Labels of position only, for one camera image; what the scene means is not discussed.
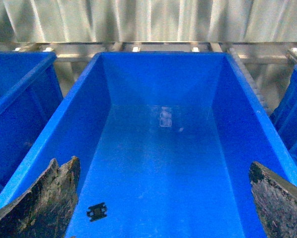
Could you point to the blue middle bin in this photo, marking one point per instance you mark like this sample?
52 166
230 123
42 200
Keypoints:
165 140

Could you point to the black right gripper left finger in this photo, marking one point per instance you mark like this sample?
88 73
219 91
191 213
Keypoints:
45 209

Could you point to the metal roller rack frame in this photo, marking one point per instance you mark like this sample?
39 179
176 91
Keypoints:
267 66

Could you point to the blue bin with buttons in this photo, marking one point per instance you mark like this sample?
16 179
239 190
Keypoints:
29 95

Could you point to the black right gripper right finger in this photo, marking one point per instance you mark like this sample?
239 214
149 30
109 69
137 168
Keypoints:
275 200

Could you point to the black plastic clip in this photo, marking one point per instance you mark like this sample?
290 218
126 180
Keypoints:
97 212

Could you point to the blue right target bin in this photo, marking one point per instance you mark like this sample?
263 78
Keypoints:
284 117

